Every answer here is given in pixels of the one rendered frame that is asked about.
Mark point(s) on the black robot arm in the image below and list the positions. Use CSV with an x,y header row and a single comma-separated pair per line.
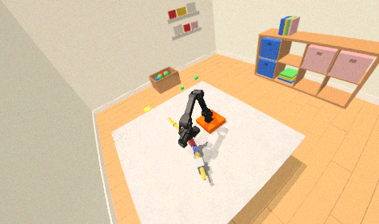
x,y
185,122

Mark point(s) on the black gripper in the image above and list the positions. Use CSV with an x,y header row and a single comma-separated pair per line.
x,y
196,131

